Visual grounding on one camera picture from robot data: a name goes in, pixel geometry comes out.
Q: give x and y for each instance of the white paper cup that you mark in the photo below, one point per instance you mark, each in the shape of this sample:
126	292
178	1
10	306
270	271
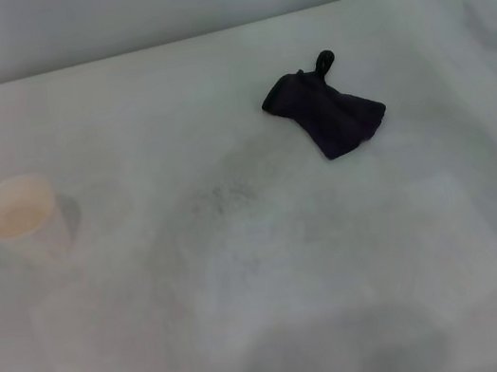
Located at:
23	221

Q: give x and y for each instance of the dark purple rag with loop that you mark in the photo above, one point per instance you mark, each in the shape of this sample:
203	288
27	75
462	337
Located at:
333	118

